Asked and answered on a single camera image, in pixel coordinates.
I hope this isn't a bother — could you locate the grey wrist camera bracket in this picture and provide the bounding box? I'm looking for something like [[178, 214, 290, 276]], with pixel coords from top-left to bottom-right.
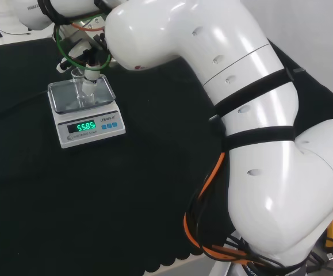
[[64, 16, 106, 41]]

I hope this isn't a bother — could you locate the black cable bundle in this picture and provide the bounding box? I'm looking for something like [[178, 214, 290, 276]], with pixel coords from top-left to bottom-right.
[[187, 160, 305, 274]]

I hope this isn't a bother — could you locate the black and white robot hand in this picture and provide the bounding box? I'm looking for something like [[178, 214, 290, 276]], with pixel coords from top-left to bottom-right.
[[56, 32, 111, 86]]

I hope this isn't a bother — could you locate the black bench cloth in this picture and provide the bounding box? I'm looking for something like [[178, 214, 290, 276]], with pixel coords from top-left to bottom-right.
[[0, 37, 333, 275]]

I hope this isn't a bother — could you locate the green cable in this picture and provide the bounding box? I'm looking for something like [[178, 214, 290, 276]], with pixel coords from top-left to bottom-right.
[[53, 11, 112, 70]]

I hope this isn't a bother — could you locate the orange cable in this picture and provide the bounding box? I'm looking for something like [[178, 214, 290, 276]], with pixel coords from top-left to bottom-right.
[[183, 152, 273, 267]]

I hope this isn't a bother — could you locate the small clear glass beaker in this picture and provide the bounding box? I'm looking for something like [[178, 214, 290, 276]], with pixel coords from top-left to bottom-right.
[[71, 68, 95, 108]]

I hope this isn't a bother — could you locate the white electronic balance steel pan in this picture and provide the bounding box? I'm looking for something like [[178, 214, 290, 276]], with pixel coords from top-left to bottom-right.
[[47, 74, 127, 150]]

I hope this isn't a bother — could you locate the black balance power cable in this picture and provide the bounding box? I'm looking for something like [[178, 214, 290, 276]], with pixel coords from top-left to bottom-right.
[[0, 89, 49, 117]]

